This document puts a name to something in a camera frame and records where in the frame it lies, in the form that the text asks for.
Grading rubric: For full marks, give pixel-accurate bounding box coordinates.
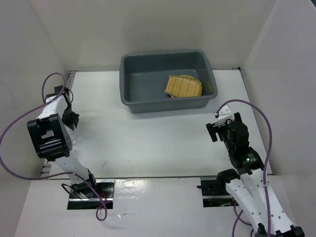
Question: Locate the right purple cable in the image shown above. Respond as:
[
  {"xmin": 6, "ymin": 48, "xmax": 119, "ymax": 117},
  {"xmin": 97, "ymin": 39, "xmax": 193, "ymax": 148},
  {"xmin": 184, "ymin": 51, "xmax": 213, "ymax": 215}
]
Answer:
[{"xmin": 213, "ymin": 99, "xmax": 273, "ymax": 237}]

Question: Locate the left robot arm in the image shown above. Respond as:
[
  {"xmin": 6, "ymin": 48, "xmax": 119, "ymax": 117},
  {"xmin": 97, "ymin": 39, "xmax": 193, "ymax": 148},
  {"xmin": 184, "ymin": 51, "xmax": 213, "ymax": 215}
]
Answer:
[{"xmin": 27, "ymin": 85, "xmax": 98, "ymax": 198}]

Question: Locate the grey plastic bin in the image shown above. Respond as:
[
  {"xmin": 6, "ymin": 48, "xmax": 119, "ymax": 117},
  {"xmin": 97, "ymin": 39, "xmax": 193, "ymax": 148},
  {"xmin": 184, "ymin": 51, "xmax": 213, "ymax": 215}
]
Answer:
[{"xmin": 119, "ymin": 49, "xmax": 218, "ymax": 114}]

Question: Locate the woven bamboo basket tray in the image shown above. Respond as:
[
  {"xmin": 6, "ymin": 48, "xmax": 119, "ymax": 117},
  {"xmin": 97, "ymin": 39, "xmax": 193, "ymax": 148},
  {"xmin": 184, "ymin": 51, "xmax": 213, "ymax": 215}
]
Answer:
[{"xmin": 164, "ymin": 75, "xmax": 202, "ymax": 98}]

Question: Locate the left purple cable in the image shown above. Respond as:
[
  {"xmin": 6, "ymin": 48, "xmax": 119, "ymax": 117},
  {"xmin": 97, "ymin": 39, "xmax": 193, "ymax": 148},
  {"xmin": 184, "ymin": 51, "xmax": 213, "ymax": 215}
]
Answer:
[{"xmin": 0, "ymin": 72, "xmax": 112, "ymax": 221}]

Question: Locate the aluminium table edge rail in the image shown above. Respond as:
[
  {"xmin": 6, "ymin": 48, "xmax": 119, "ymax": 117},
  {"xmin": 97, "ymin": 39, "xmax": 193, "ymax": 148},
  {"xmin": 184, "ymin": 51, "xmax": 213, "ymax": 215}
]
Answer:
[{"xmin": 37, "ymin": 85, "xmax": 78, "ymax": 182}]

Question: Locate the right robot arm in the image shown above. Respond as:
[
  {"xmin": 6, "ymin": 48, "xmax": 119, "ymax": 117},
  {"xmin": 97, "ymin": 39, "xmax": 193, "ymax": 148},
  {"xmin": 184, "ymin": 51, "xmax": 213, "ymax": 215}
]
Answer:
[{"xmin": 206, "ymin": 106, "xmax": 305, "ymax": 237}]

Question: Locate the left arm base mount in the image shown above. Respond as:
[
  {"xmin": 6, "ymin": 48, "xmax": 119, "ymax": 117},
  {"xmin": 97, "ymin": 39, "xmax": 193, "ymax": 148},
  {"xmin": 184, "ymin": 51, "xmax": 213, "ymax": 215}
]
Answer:
[{"xmin": 61, "ymin": 179, "xmax": 115, "ymax": 210}]

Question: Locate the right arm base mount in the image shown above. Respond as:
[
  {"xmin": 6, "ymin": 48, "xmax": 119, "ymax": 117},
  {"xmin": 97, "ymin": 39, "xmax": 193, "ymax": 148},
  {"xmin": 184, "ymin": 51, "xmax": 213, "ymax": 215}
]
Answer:
[{"xmin": 197, "ymin": 176, "xmax": 235, "ymax": 208}]

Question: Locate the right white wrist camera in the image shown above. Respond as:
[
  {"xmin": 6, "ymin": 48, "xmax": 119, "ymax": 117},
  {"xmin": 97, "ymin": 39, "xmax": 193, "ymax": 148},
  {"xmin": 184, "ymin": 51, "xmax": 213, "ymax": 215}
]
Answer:
[{"xmin": 214, "ymin": 105, "xmax": 234, "ymax": 127}]

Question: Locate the purple cable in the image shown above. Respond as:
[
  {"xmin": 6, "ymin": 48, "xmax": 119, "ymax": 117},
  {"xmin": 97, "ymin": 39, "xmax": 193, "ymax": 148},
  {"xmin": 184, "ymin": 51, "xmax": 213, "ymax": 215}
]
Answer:
[
  {"xmin": 213, "ymin": 99, "xmax": 273, "ymax": 237},
  {"xmin": 0, "ymin": 72, "xmax": 112, "ymax": 221}
]

